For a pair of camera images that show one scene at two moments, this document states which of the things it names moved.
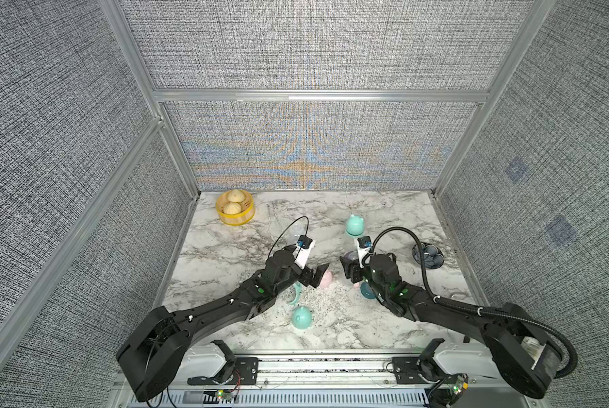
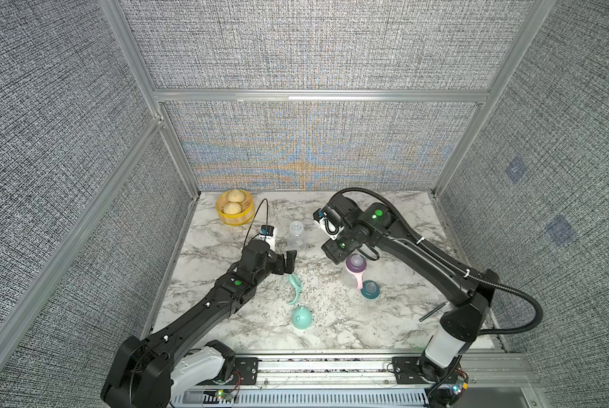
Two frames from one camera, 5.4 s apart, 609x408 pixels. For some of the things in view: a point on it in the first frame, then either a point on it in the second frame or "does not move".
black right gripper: x=351 y=267 -> x=335 y=255
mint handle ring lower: x=298 y=287 does not move
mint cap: x=301 y=317 does not move
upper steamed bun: x=236 y=195 does not move
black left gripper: x=316 y=277 -> x=280 y=268
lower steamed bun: x=232 y=207 does not move
